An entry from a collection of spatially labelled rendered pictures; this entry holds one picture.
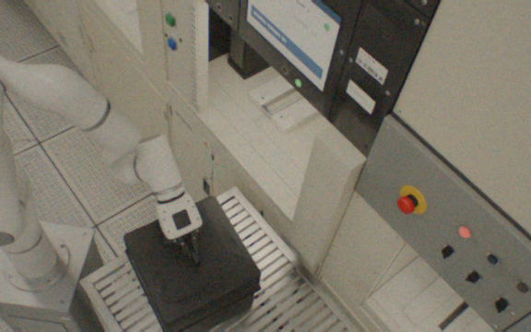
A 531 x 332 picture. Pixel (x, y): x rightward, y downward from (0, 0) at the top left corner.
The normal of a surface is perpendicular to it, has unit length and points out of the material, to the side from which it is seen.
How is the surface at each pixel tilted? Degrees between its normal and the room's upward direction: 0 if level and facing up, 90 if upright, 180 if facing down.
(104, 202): 0
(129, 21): 0
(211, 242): 0
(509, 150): 90
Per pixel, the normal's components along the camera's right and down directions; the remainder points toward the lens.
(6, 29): 0.09, -0.56
